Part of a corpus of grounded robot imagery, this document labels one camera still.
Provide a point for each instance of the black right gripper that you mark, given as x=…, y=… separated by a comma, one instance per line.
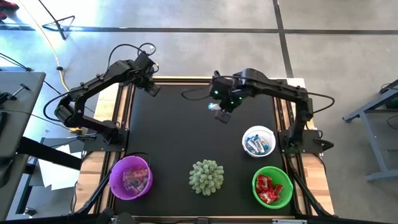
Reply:
x=228, y=91

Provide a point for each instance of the potted green succulent plant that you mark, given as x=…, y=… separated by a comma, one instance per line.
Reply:
x=206, y=177

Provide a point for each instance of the grey desk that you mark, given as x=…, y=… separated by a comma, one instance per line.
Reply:
x=28, y=102

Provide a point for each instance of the person's foot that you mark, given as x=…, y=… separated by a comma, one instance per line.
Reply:
x=7, y=4
x=2, y=16

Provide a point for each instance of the black floor stand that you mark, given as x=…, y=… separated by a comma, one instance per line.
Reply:
x=57, y=24

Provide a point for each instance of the purple plastic bucket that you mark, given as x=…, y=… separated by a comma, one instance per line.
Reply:
x=116, y=174

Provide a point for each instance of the black desk beam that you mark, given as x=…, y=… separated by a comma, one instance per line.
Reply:
x=49, y=153

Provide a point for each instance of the silver metal bracket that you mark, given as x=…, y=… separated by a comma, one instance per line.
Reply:
x=289, y=221

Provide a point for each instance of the black table mat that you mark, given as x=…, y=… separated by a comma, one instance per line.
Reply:
x=174, y=140

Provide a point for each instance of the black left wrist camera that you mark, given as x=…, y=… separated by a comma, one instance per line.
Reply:
x=154, y=89

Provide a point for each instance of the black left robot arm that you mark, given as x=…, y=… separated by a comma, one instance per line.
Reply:
x=93, y=85

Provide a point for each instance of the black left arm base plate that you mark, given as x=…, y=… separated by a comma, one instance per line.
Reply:
x=93, y=145

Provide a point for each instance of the grey metal table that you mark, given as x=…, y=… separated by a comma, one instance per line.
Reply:
x=377, y=149

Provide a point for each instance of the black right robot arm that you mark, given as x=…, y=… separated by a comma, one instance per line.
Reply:
x=280, y=90

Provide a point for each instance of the black desk clamp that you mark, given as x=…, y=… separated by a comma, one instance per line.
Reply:
x=6, y=96

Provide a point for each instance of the white paper sheets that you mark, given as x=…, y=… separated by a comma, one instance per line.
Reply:
x=59, y=177

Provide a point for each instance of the green plastic bucket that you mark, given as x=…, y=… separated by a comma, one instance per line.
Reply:
x=287, y=186

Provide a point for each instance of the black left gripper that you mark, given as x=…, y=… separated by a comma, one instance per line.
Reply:
x=144, y=70

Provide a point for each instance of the white plastic bucket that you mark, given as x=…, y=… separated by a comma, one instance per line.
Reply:
x=269, y=132

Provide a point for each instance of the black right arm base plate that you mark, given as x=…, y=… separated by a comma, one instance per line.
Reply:
x=311, y=147

